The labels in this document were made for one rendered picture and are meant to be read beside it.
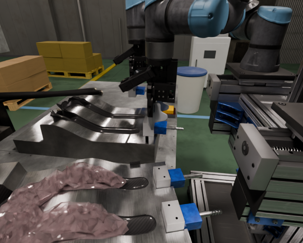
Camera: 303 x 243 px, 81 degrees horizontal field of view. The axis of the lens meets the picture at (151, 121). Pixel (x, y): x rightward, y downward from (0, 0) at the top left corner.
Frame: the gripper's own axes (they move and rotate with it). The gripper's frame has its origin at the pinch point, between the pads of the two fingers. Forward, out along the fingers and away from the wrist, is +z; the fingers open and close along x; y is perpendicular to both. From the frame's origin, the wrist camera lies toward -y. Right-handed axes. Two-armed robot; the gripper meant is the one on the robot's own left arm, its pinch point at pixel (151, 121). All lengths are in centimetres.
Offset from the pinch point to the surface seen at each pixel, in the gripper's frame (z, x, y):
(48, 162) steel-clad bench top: 13.3, -10.0, -33.9
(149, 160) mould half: 10.8, -6.9, 0.3
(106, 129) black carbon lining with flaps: 5.4, 0.9, -16.3
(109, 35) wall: 20, 599, -227
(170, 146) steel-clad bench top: 13.2, 4.8, 7.0
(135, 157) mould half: 10.0, -6.9, -4.2
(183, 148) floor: 94, 107, 21
